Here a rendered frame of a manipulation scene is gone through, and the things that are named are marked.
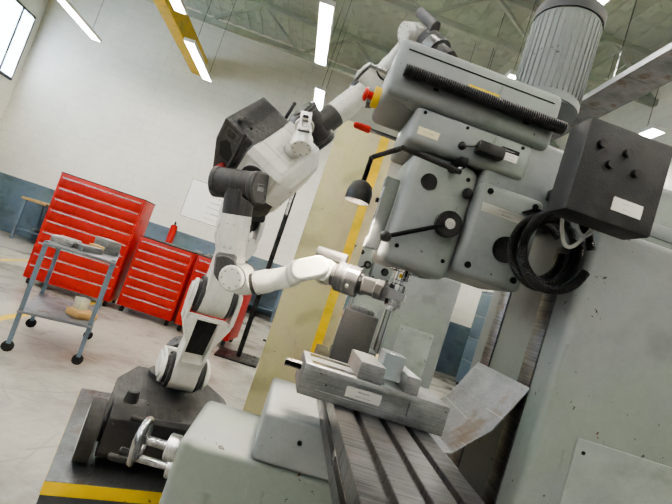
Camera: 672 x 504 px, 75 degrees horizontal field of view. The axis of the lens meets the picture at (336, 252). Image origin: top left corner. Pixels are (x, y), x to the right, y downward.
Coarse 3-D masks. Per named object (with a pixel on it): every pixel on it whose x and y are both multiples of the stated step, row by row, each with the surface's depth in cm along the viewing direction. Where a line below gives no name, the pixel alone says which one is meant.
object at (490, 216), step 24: (480, 192) 117; (504, 192) 117; (480, 216) 116; (504, 216) 117; (480, 240) 116; (504, 240) 116; (456, 264) 116; (480, 264) 116; (504, 264) 116; (480, 288) 135; (504, 288) 117
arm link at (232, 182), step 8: (224, 168) 132; (216, 176) 130; (224, 176) 130; (232, 176) 129; (240, 176) 129; (216, 184) 130; (224, 184) 130; (232, 184) 129; (240, 184) 128; (216, 192) 132; (224, 192) 131; (232, 192) 129; (240, 192) 129; (224, 200) 131; (232, 200) 129; (240, 200) 129; (248, 200) 131; (224, 208) 130; (232, 208) 129; (240, 208) 129; (248, 208) 131; (248, 216) 132
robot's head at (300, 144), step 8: (304, 120) 139; (296, 128) 139; (312, 128) 141; (296, 136) 134; (304, 136) 134; (288, 144) 141; (296, 144) 134; (304, 144) 134; (312, 144) 138; (296, 152) 137; (304, 152) 137
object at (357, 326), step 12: (348, 312) 150; (360, 312) 151; (372, 312) 153; (348, 324) 149; (360, 324) 149; (372, 324) 149; (336, 336) 149; (348, 336) 149; (360, 336) 149; (372, 336) 149; (336, 348) 149; (348, 348) 149; (360, 348) 149; (348, 360) 149
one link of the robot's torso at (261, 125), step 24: (240, 120) 138; (264, 120) 145; (288, 120) 151; (216, 144) 146; (240, 144) 135; (264, 144) 140; (240, 168) 142; (264, 168) 138; (288, 168) 140; (312, 168) 151; (288, 192) 143
